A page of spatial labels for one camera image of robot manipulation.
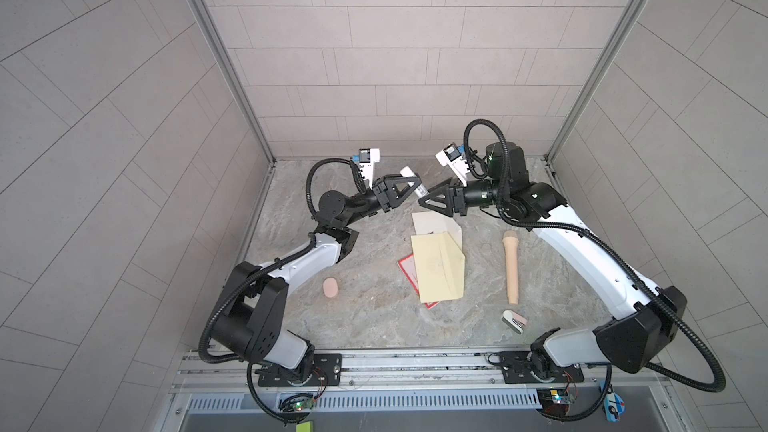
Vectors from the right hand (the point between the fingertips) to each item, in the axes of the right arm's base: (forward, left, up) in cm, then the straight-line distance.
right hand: (425, 203), depth 64 cm
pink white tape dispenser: (-17, -23, -32) cm, 42 cm away
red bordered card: (+1, +3, -33) cm, 33 cm away
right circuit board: (-33, -27, -34) cm, 55 cm away
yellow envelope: (0, -6, -33) cm, 33 cm away
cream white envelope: (+16, -4, -32) cm, 36 cm away
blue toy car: (-35, -39, -32) cm, 62 cm away
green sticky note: (-35, +29, -30) cm, 54 cm away
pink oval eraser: (-5, +26, -30) cm, 40 cm away
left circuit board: (-30, +31, -29) cm, 52 cm away
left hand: (+3, 0, +3) cm, 4 cm away
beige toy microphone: (+5, -28, -28) cm, 40 cm away
